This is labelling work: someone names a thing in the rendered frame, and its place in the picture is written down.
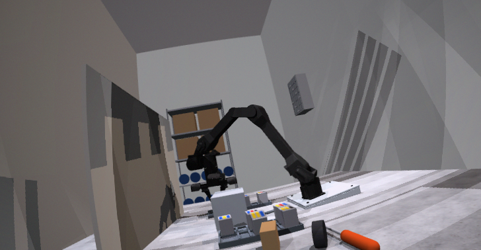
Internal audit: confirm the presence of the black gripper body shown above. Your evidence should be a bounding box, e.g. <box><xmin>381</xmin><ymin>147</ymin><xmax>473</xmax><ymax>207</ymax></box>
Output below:
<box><xmin>191</xmin><ymin>167</ymin><xmax>237</xmax><ymax>192</ymax></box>

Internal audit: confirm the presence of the orange screwdriver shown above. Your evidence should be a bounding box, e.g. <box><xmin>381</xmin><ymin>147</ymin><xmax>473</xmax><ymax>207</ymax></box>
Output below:
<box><xmin>326</xmin><ymin>226</ymin><xmax>380</xmax><ymax>250</ymax></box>

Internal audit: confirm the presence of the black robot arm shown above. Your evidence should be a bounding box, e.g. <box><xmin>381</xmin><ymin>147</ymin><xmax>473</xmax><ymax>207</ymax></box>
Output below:
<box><xmin>186</xmin><ymin>104</ymin><xmax>326</xmax><ymax>200</ymax></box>

